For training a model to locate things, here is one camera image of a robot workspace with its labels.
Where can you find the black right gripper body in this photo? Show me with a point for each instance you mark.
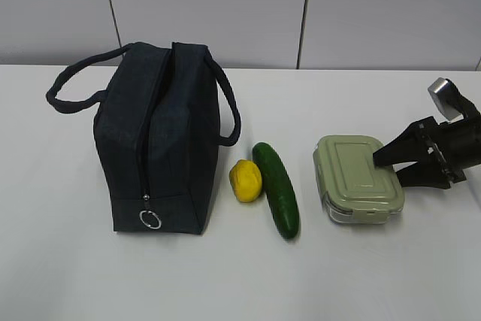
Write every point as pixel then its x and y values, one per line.
pixel 457 145

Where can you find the yellow lemon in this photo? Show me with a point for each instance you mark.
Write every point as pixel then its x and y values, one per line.
pixel 246 181

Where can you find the green cucumber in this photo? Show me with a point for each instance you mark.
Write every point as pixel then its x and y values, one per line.
pixel 278 189

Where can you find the dark navy fabric lunch bag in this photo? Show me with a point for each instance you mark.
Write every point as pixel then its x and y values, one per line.
pixel 159 126

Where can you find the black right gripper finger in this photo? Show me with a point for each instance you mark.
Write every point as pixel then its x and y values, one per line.
pixel 423 175
pixel 410 146

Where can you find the glass container with green lid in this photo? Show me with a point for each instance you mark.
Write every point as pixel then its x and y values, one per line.
pixel 352 189

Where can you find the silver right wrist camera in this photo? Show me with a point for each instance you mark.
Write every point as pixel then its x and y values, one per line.
pixel 445 95

